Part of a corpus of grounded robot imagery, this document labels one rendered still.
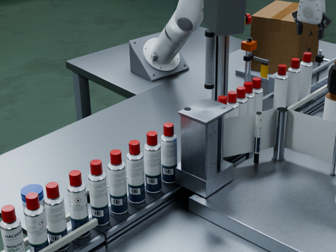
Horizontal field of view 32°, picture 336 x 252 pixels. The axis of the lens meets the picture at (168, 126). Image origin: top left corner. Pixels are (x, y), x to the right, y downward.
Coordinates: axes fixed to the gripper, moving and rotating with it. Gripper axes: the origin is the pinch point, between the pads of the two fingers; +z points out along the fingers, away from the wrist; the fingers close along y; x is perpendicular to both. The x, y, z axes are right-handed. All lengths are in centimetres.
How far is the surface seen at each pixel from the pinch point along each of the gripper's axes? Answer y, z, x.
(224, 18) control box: -3, -18, -52
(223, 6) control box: -3, -22, -52
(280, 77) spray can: 0.0, 11.9, -20.0
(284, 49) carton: -24.5, 17.7, 21.6
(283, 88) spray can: 1.5, 16.5, -19.4
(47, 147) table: -57, 33, -90
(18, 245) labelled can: 3, 18, -142
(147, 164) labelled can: 0, 18, -93
